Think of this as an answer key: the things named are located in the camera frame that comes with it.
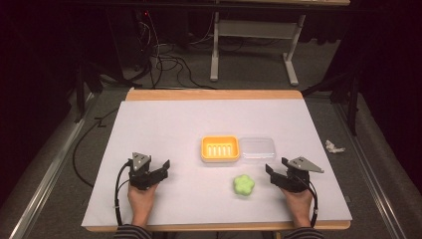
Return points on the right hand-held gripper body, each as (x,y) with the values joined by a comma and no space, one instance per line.
(297,176)

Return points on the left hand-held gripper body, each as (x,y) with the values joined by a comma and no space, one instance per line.
(141,177)

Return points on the person's left hand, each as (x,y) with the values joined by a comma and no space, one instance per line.
(142,202)

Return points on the person's right hand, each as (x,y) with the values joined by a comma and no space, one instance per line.
(298,205)

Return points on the clear plastic lid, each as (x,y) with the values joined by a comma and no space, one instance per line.
(257,148)

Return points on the green flower-shaped soap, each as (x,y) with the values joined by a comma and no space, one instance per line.
(244,185)

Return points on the white table sheet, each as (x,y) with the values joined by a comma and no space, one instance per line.
(185,132)

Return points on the crumpled white paper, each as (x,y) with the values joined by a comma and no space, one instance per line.
(333,147)

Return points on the orange soap dish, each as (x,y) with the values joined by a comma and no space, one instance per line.
(220,148)

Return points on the black metal stand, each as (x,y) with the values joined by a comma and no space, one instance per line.
(83,89)
(351,96)

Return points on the silver floor rail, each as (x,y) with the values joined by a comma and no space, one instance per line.
(368,166)
(49,172)

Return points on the white metal desk frame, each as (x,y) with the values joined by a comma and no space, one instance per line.
(255,30)

